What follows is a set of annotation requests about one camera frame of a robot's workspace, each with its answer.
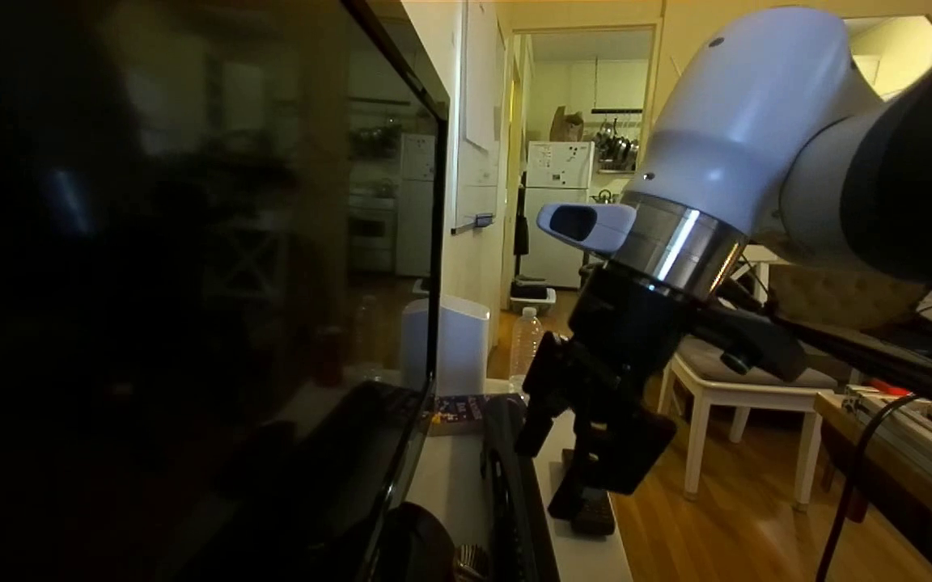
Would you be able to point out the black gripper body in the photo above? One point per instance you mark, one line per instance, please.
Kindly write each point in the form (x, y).
(628, 333)

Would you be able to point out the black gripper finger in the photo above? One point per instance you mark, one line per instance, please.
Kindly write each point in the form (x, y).
(544, 391)
(614, 465)

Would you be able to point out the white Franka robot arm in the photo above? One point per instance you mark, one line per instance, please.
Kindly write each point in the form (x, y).
(752, 117)

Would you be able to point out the John Grisham paperback book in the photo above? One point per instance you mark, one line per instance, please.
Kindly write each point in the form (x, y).
(458, 411)

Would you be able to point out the white mesh speaker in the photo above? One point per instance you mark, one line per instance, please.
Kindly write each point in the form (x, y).
(454, 344)

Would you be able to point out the white wooden stool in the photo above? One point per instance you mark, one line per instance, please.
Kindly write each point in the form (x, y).
(744, 390)

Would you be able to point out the white refrigerator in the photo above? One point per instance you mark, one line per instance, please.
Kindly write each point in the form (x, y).
(559, 214)

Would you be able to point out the black oval TV stand base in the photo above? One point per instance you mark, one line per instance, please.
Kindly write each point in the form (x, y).
(416, 545)

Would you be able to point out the beige armchair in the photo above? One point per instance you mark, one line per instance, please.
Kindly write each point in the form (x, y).
(844, 297)

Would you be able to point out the black flat screen TV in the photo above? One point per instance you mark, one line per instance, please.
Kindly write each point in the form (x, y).
(163, 271)

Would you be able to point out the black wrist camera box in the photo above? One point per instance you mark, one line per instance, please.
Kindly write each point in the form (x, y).
(752, 339)

